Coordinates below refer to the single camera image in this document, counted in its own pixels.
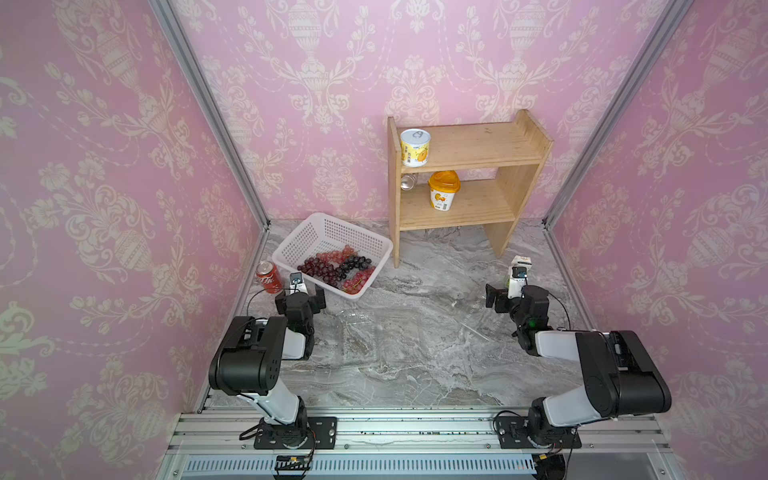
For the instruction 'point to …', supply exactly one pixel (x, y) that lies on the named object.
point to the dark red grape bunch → (322, 270)
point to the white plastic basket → (324, 232)
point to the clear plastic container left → (361, 340)
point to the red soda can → (268, 273)
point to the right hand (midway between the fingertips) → (504, 283)
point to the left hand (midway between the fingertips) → (302, 288)
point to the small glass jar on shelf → (408, 181)
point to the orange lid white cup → (443, 186)
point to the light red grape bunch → (337, 256)
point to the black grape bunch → (359, 262)
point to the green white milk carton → (520, 261)
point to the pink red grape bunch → (355, 285)
